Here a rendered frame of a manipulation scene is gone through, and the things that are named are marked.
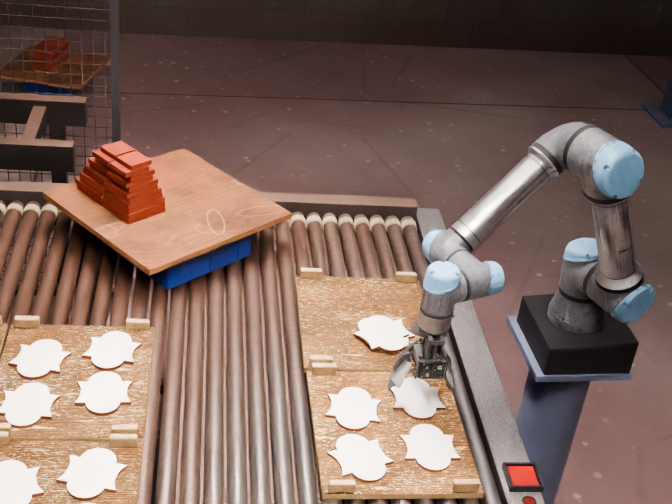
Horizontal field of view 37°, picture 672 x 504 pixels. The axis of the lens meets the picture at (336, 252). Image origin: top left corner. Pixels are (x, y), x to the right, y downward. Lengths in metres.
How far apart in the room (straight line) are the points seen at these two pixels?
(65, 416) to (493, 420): 0.99
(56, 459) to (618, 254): 1.35
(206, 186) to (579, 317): 1.13
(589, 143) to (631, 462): 1.84
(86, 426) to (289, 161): 3.37
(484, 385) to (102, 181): 1.17
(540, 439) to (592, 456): 0.94
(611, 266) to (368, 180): 3.01
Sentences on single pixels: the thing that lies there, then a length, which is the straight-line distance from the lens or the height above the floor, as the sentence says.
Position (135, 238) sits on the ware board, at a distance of 2.75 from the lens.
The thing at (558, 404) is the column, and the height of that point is 0.73.
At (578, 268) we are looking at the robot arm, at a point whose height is 1.15.
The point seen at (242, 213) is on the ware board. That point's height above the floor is 1.04.
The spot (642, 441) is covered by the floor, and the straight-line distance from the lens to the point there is 4.03.
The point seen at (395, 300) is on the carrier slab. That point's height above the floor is 0.94.
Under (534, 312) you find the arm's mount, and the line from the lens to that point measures 2.79.
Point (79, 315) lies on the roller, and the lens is 2.67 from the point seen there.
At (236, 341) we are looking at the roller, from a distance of 2.58.
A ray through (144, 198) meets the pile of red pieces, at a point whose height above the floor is 1.10.
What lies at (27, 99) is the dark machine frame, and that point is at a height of 1.03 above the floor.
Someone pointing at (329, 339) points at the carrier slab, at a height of 0.94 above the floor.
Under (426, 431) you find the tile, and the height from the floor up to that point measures 0.94.
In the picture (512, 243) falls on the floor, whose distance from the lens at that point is 5.02.
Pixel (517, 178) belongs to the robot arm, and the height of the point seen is 1.44.
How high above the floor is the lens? 2.48
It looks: 32 degrees down
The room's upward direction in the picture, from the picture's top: 7 degrees clockwise
